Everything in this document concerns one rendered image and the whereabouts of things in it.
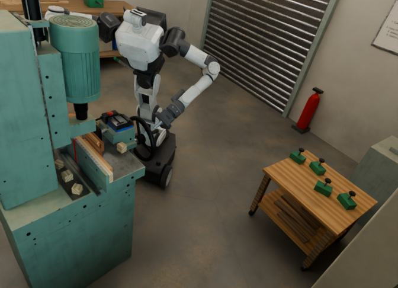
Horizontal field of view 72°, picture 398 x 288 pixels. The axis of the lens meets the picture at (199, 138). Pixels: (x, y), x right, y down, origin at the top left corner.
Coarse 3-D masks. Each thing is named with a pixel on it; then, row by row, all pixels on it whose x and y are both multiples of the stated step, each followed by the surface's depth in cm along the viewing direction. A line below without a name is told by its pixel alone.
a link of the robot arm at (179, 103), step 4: (180, 92) 165; (184, 92) 166; (176, 96) 164; (180, 96) 165; (172, 100) 164; (180, 100) 163; (176, 104) 160; (180, 104) 161; (184, 104) 163; (188, 104) 165; (180, 108) 161
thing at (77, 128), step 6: (90, 114) 131; (72, 120) 125; (78, 120) 126; (84, 120) 127; (90, 120) 128; (72, 126) 123; (78, 126) 125; (84, 126) 127; (90, 126) 130; (72, 132) 124; (78, 132) 127; (84, 132) 129; (90, 132) 132
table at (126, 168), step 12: (108, 144) 142; (132, 144) 151; (108, 156) 135; (120, 156) 136; (132, 156) 138; (120, 168) 130; (132, 168) 131; (144, 168) 134; (96, 180) 128; (120, 180) 126; (132, 180) 132; (108, 192) 124
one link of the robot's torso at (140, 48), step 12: (144, 12) 170; (156, 12) 171; (156, 24) 165; (120, 36) 161; (132, 36) 160; (144, 36) 160; (156, 36) 162; (120, 48) 166; (132, 48) 163; (144, 48) 160; (156, 48) 163; (132, 60) 174; (144, 60) 169; (156, 60) 174
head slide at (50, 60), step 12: (36, 48) 98; (48, 48) 100; (48, 60) 97; (60, 60) 100; (48, 72) 99; (60, 72) 102; (48, 84) 102; (60, 84) 105; (48, 96) 104; (60, 96) 107; (48, 108) 106; (60, 108) 110; (60, 120) 113; (60, 132) 116; (60, 144) 119
